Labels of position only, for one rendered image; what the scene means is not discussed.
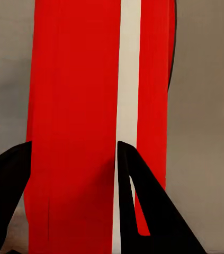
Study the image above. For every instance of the coffee table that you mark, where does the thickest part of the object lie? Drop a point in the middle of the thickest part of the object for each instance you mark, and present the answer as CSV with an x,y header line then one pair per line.
x,y
195,108

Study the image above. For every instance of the radio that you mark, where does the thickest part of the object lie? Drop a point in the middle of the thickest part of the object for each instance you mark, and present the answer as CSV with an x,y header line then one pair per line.
x,y
100,74

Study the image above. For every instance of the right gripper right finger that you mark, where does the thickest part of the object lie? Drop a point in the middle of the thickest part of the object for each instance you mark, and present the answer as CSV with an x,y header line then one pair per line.
x,y
169,233

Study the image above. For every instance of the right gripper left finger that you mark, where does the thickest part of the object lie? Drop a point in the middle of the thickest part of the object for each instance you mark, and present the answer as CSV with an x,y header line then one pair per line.
x,y
15,171

